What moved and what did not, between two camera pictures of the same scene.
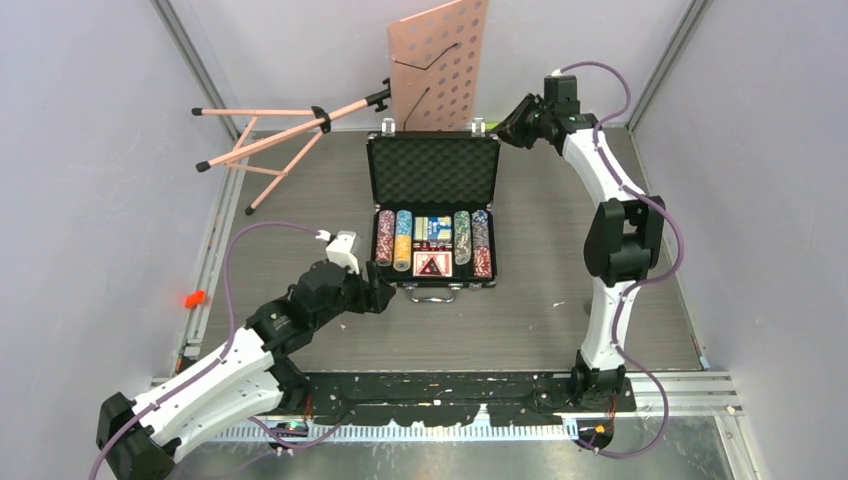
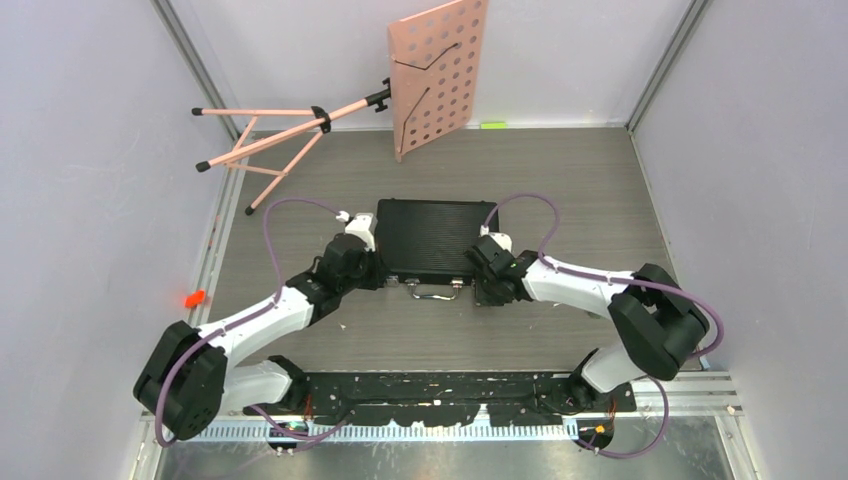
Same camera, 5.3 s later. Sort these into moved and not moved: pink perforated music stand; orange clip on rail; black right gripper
Moved: black right gripper
Not moved: orange clip on rail; pink perforated music stand
